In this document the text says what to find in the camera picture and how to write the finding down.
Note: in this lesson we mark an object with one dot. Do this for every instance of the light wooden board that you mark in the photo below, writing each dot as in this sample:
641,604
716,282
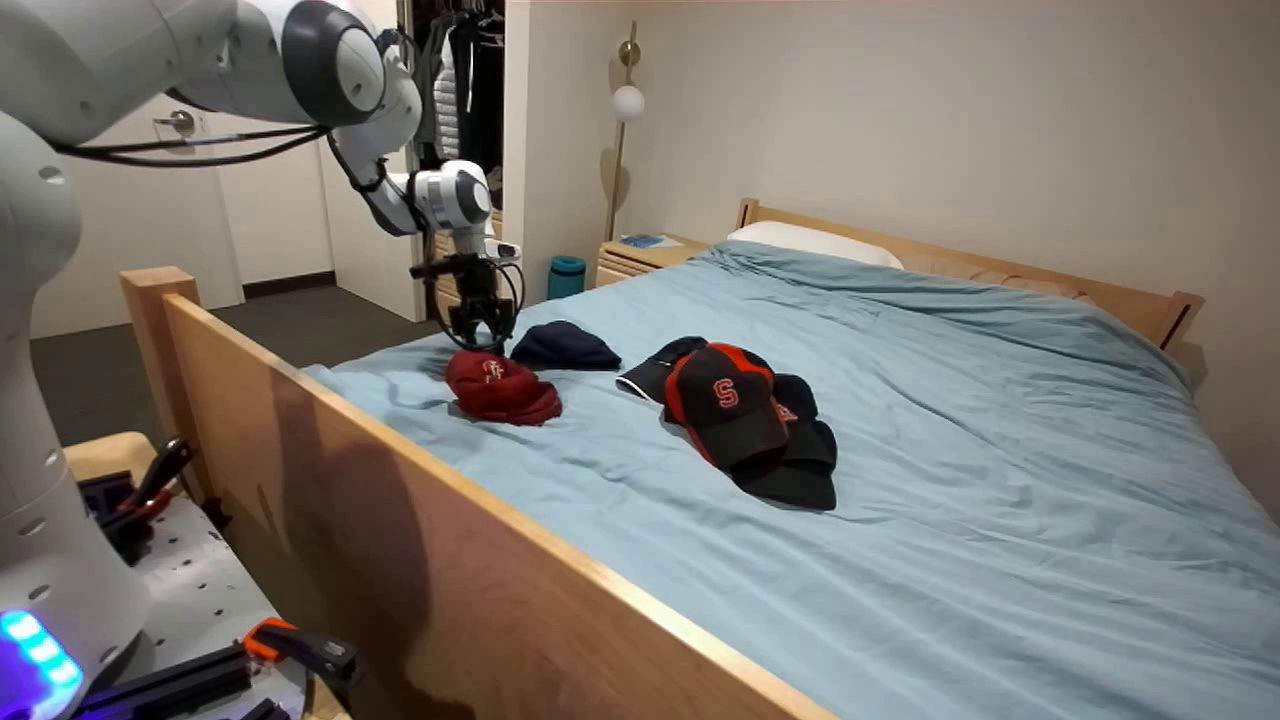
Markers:
104,452

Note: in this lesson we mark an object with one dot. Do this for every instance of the black and orange cap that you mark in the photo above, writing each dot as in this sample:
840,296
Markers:
727,405

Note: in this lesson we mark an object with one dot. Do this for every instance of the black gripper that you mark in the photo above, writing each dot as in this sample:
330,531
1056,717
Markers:
473,282

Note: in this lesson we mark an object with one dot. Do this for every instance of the blue item on nightstand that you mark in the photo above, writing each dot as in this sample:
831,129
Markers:
641,242

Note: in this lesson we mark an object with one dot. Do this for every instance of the black cap with white trim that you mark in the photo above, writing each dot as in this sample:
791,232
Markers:
663,365

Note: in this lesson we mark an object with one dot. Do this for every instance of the wooden bed headboard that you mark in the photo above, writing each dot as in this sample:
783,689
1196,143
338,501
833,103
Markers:
1064,284

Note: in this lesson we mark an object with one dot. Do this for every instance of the wooden nightstand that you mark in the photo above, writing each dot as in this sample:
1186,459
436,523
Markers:
626,260

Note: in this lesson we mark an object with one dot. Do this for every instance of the wooden bed footboard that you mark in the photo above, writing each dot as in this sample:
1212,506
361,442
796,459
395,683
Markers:
402,563

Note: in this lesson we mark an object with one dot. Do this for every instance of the plain black cap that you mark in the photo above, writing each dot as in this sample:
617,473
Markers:
802,473
796,394

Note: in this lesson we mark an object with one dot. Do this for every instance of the navy baseball cap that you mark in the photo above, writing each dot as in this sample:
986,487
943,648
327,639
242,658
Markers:
566,345

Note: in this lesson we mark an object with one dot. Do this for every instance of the maroon baseball cap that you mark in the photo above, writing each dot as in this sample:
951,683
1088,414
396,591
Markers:
506,391

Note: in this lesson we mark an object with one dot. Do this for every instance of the light blue bed sheet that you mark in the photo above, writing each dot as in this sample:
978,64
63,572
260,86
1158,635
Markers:
1002,532

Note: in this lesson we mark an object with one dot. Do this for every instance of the white pillow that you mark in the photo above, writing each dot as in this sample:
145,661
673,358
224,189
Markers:
813,242

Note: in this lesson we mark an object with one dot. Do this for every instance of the white open door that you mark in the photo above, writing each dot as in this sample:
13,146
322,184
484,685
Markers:
365,274

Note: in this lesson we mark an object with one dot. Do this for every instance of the orange black clamp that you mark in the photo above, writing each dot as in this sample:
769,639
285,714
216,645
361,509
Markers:
154,487
285,645

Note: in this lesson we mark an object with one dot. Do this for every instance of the grey perforated mounting plate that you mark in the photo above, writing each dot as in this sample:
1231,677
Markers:
201,584

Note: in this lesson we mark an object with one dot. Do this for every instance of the teal waste bin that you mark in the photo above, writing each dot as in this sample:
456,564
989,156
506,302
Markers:
566,278

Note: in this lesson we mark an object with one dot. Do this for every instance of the floor lamp with globe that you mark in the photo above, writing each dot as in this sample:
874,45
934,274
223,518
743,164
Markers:
626,103

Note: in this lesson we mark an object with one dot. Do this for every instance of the hanging striped garment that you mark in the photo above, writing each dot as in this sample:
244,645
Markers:
447,107

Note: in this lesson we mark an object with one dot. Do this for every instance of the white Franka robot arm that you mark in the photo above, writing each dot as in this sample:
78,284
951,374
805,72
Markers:
42,267

